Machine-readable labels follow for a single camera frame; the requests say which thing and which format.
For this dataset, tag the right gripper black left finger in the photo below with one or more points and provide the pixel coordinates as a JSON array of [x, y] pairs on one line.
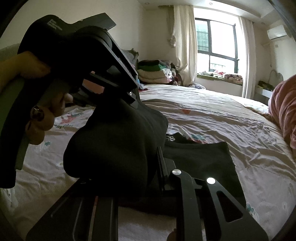
[[85, 211]]

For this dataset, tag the white wall air conditioner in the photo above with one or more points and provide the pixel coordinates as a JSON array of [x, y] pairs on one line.
[[276, 32]]

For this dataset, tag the pink crumpled blanket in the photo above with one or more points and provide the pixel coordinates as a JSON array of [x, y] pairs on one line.
[[282, 108]]

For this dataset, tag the green quilted headboard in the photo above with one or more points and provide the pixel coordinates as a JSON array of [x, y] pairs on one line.
[[11, 52]]

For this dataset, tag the person's left hand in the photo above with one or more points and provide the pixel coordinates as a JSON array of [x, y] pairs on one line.
[[50, 104]]

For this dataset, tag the cream window curtain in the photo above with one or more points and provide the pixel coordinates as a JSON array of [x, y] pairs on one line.
[[183, 38]]

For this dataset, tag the stack of folded clothes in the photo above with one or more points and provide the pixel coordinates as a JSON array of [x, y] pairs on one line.
[[158, 72]]

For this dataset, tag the person's right hand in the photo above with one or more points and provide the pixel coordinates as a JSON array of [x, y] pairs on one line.
[[172, 236]]

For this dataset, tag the white strawberry print bedspread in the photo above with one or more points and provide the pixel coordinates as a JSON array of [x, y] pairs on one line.
[[263, 160]]

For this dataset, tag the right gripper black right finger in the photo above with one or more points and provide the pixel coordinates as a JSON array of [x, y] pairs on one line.
[[204, 209]]

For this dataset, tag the standing fan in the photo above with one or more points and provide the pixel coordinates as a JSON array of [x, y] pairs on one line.
[[275, 78]]

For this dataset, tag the clothes on window sill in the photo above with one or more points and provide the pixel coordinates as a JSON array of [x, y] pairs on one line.
[[228, 77]]

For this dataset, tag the black long-sleeve shirt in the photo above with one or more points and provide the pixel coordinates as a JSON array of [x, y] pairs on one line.
[[118, 145]]

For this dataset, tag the window with dark frame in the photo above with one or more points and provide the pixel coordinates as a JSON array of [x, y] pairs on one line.
[[216, 46]]

